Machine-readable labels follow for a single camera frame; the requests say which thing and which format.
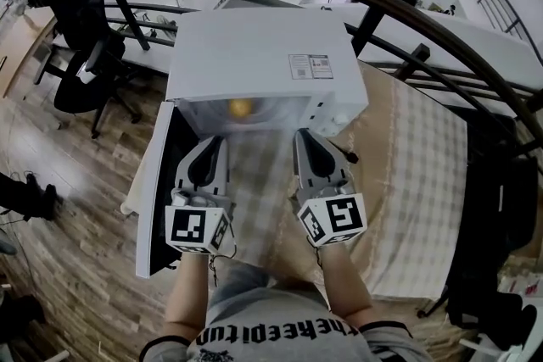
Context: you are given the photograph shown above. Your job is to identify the light wooden desk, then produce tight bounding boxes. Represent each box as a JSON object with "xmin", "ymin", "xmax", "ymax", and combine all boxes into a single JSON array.
[{"xmin": 0, "ymin": 6, "xmax": 59, "ymax": 98}]

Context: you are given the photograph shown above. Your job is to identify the glass turntable plate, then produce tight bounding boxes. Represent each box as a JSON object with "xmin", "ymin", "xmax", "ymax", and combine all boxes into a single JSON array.
[{"xmin": 222, "ymin": 97, "xmax": 277, "ymax": 128}]

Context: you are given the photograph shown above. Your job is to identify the person's grey printed shirt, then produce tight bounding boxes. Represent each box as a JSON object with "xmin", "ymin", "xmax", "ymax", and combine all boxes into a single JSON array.
[{"xmin": 139, "ymin": 283, "xmax": 429, "ymax": 362}]

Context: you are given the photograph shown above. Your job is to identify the white microwave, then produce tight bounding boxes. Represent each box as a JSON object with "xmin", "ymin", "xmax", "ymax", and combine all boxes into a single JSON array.
[{"xmin": 134, "ymin": 8, "xmax": 369, "ymax": 280}]

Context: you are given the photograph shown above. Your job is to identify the person's left forearm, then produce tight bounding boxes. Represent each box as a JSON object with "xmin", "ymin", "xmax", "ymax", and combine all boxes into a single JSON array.
[{"xmin": 164, "ymin": 252, "xmax": 214, "ymax": 343}]

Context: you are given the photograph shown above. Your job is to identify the beige checked tablecloth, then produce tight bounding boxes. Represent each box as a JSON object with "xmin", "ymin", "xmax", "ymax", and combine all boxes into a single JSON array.
[{"xmin": 120, "ymin": 58, "xmax": 470, "ymax": 302}]

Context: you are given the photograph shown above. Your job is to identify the yellow fruit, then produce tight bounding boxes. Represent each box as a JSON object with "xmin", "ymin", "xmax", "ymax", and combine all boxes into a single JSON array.
[{"xmin": 228, "ymin": 98, "xmax": 252, "ymax": 120}]

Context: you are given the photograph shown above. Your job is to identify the black power cable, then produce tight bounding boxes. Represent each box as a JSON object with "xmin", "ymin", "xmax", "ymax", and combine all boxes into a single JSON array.
[{"xmin": 333, "ymin": 142, "xmax": 360, "ymax": 164}]

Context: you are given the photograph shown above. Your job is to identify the person's light blue jeans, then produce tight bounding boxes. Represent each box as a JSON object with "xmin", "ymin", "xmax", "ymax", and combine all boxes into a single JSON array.
[{"xmin": 210, "ymin": 261, "xmax": 277, "ymax": 293}]

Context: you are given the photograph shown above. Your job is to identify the black office chair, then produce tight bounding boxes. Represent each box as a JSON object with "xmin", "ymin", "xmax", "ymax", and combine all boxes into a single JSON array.
[{"xmin": 31, "ymin": 0, "xmax": 143, "ymax": 139}]

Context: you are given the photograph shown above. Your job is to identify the black jacket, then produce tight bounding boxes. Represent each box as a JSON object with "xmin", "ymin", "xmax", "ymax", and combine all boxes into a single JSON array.
[{"xmin": 445, "ymin": 114, "xmax": 534, "ymax": 327}]

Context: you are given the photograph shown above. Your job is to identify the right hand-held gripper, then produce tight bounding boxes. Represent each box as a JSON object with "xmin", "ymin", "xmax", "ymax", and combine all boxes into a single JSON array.
[{"xmin": 293, "ymin": 129, "xmax": 368, "ymax": 248}]

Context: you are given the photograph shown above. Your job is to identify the person's right forearm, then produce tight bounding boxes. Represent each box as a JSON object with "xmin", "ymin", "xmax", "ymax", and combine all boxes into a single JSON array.
[{"xmin": 316, "ymin": 243, "xmax": 375, "ymax": 328}]

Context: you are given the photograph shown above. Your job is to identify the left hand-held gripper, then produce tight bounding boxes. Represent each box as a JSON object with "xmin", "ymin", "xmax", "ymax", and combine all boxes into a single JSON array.
[{"xmin": 164, "ymin": 135, "xmax": 237, "ymax": 256}]

